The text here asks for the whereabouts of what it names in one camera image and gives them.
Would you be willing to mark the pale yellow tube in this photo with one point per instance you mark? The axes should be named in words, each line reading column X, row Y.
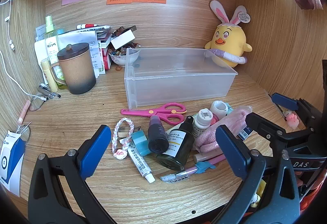
column 48, row 73

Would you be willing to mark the black pump bottle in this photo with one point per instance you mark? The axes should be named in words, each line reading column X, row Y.
column 176, row 148

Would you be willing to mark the teal cap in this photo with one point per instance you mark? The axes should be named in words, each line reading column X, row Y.
column 60, row 31

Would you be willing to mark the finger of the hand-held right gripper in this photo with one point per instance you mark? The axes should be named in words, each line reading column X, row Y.
column 259, row 121
column 282, row 100

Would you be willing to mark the green spray bottle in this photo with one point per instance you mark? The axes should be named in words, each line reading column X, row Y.
column 51, row 40

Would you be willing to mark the brown lidded mug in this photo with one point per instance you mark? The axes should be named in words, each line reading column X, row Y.
column 78, row 70

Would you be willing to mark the white tape roll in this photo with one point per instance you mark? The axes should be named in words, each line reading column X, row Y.
column 219, row 109

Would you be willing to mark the teal packet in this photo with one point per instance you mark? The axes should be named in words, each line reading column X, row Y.
column 229, row 109

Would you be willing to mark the yellow chick plush toy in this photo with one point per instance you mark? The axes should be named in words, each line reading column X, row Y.
column 228, row 40

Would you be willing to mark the white ointment tube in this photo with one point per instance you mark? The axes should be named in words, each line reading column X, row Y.
column 139, row 162

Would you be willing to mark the pale pink pen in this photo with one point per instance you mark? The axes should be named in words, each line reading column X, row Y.
column 24, row 111

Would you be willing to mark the grey razor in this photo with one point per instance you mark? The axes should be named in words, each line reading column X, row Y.
column 176, row 176

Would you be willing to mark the blue tape roll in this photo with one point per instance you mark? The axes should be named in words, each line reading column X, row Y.
column 140, row 141

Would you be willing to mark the black pens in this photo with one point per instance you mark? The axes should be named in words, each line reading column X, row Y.
column 49, row 91

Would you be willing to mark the small white bottle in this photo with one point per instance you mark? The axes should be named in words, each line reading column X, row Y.
column 203, row 121

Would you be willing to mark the clear plastic storage box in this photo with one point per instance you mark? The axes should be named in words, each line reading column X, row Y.
column 178, row 86

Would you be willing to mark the pink paw toy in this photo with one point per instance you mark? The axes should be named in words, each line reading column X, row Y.
column 292, row 120

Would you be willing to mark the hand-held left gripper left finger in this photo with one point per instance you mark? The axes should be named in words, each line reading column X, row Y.
column 95, row 146

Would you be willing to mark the white blue carton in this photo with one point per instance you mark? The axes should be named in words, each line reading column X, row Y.
column 11, row 160

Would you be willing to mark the dark brown hair clips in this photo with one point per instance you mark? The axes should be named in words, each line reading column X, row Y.
column 121, row 31

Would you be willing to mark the dark blue barcode packet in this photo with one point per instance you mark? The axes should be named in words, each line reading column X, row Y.
column 245, row 134

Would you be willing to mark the beige lipstick tube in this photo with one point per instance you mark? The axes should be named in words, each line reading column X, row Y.
column 207, row 155

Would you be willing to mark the thin frame glasses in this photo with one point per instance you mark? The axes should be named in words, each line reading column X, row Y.
column 42, row 98

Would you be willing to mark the yellow soft toy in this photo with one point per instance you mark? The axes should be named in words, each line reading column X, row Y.
column 259, row 192

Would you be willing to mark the white card box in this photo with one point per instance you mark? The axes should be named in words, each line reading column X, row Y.
column 123, row 39

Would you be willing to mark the bowl of beads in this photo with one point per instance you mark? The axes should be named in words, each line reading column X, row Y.
column 118, row 59

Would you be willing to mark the red white marker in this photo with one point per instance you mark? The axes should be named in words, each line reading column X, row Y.
column 93, row 26

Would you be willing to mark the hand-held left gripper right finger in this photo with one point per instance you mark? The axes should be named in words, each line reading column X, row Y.
column 231, row 152

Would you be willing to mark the pink scissors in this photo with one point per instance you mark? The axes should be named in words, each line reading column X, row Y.
column 163, row 111

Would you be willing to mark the dark purple bottle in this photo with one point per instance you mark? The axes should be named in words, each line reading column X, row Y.
column 157, row 137

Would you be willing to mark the dirty white eraser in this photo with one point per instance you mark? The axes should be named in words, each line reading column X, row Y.
column 124, row 132

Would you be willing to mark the pink pen with blue shark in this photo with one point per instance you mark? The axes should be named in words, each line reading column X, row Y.
column 204, row 165

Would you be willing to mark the stack of papers and booklets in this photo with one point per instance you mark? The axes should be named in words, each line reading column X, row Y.
column 76, row 37

